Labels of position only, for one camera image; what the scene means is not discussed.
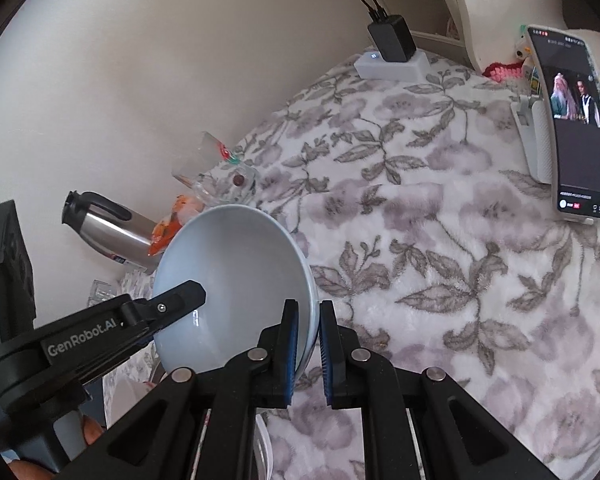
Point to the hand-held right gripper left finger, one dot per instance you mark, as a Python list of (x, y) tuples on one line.
[(290, 360)]

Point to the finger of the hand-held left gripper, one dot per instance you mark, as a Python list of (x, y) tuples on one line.
[(175, 302)]

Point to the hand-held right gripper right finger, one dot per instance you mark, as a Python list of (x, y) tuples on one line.
[(329, 360)]

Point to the small white bowl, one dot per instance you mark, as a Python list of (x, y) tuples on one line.
[(230, 260)]

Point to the person's left hand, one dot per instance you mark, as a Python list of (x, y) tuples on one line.
[(91, 432)]

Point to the orange snack packet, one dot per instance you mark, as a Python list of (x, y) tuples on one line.
[(166, 235), (187, 207)]

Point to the clear upturned glass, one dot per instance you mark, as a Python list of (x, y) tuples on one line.
[(105, 292)]

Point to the stainless steel thermos jug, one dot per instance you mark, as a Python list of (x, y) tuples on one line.
[(125, 230)]

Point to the small brown round object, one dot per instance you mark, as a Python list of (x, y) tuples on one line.
[(238, 180)]

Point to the grey floral tablecloth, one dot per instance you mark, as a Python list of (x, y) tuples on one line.
[(430, 260)]

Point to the tall printed drinking glass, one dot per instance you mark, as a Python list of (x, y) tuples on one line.
[(205, 157)]

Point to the white power strip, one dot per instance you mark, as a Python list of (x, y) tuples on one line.
[(395, 67)]

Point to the white phone stand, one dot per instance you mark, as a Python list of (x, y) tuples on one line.
[(530, 135)]

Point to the smartphone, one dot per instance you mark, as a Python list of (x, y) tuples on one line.
[(575, 160)]

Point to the black charger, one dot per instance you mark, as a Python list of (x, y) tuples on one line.
[(392, 37)]

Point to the red knitted item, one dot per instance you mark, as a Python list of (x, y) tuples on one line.
[(502, 70)]

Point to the small plush toy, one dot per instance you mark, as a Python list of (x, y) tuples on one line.
[(522, 50)]

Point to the white slatted furniture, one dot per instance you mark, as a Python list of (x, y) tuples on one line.
[(480, 10)]

